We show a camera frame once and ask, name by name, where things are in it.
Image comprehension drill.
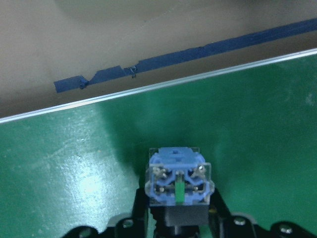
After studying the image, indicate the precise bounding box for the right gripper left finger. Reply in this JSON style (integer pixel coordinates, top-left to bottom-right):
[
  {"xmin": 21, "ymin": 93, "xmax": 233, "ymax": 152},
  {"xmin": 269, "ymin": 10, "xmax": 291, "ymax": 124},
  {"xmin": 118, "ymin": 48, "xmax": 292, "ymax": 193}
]
[{"xmin": 131, "ymin": 188, "xmax": 149, "ymax": 238}]

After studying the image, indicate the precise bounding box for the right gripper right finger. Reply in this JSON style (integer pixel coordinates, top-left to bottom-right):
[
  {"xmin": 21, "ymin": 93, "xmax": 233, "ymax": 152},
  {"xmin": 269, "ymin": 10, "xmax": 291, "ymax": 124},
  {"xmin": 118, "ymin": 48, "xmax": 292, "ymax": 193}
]
[{"xmin": 209, "ymin": 188, "xmax": 233, "ymax": 238}]

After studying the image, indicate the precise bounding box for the yellow mushroom push button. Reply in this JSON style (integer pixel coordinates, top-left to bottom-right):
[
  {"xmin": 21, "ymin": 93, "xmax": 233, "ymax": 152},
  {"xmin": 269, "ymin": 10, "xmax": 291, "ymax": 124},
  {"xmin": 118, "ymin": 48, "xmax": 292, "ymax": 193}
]
[{"xmin": 145, "ymin": 147, "xmax": 215, "ymax": 238}]

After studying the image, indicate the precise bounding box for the green conveyor belt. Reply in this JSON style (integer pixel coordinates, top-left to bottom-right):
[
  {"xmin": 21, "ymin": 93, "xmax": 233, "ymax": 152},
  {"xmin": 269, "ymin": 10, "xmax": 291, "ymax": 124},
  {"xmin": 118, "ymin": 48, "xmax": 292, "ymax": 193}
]
[{"xmin": 0, "ymin": 50, "xmax": 317, "ymax": 238}]

